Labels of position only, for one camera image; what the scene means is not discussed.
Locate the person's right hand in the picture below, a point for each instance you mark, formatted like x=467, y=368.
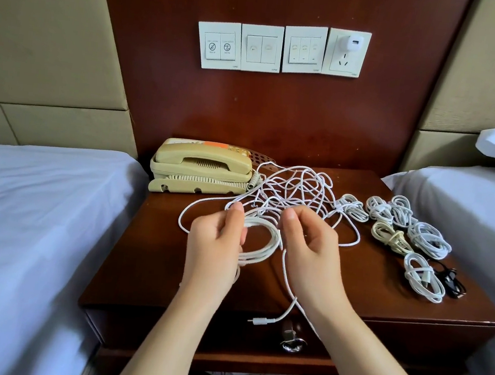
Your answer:
x=311, y=258

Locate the left bed white sheet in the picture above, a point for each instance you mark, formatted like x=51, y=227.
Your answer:
x=30, y=242

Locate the white two-button wall switch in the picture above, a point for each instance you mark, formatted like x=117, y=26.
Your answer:
x=219, y=46

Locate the white triple rocker wall switch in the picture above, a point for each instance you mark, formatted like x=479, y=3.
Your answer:
x=304, y=50

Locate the white double rocker wall switch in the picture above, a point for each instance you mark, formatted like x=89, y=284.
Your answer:
x=261, y=48

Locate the person's right forearm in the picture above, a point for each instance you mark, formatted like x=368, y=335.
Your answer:
x=378, y=366

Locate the white plug-in charger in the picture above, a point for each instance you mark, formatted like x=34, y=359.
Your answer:
x=352, y=43

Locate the person's left hand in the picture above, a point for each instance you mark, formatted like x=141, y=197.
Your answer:
x=214, y=252

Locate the wooden nightstand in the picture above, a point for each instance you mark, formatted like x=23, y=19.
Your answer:
x=134, y=261

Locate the right bed white sheet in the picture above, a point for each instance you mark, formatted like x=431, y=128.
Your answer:
x=486, y=228

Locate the bed white sheet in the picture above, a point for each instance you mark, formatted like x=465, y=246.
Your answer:
x=30, y=242
x=486, y=228

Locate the person's left forearm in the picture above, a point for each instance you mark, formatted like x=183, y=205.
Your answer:
x=165, y=344

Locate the dark wooden wall panel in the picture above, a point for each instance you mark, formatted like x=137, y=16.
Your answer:
x=273, y=108

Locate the dark wooden drawer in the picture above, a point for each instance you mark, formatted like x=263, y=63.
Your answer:
x=127, y=322

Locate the beige padded headboard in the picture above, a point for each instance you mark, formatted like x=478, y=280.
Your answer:
x=489, y=69
x=52, y=32

